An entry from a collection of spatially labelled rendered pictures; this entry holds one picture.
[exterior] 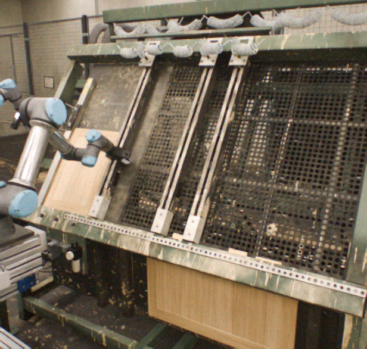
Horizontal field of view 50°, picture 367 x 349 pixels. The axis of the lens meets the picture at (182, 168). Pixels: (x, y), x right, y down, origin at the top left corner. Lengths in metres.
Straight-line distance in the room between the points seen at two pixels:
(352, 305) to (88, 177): 1.62
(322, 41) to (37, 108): 1.43
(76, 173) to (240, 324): 1.34
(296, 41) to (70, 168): 1.56
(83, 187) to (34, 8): 9.30
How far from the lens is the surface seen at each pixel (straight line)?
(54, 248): 2.41
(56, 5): 10.75
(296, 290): 1.77
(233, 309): 2.25
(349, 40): 2.18
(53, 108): 1.78
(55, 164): 2.70
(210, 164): 2.03
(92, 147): 2.09
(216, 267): 1.88
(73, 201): 2.50
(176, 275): 2.33
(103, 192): 2.30
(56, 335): 2.98
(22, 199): 1.69
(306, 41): 2.23
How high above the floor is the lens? 1.74
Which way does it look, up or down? 14 degrees down
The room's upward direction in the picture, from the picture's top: straight up
